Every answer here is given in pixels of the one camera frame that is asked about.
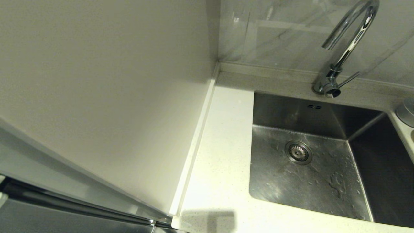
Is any gray bowl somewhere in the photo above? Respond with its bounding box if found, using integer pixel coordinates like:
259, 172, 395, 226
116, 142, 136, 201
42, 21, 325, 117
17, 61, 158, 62
395, 98, 414, 127

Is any metal sink drain strainer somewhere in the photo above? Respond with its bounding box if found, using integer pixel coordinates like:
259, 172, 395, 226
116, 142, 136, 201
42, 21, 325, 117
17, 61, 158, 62
285, 140, 313, 165

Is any stainless steel sink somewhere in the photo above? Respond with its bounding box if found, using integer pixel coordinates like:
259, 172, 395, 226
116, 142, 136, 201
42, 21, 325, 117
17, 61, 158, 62
249, 92, 414, 228

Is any chrome gooseneck faucet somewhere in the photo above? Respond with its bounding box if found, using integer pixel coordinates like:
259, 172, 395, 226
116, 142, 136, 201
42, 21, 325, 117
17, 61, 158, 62
311, 0, 380, 98

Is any stainless steel appliance door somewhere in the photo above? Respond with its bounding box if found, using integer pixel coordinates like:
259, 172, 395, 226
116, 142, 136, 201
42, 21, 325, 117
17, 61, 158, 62
0, 118, 177, 233

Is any long bar door handle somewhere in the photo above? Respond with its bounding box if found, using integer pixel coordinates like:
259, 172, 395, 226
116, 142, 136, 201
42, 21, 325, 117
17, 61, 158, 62
0, 177, 173, 228

